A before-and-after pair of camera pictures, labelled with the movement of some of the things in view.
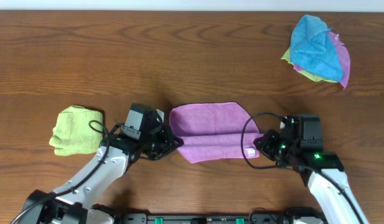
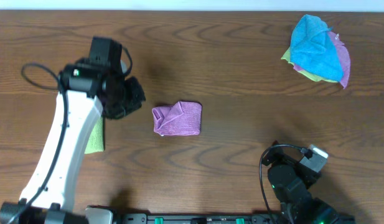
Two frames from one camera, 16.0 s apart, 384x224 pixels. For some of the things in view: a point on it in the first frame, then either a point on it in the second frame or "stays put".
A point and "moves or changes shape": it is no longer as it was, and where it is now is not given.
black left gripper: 168,142 to 129,97
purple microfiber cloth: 213,131 moves or changes shape
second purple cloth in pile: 345,58 stays put
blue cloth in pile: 313,50 stays put
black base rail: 221,218 stays put
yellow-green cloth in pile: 287,57 stays put
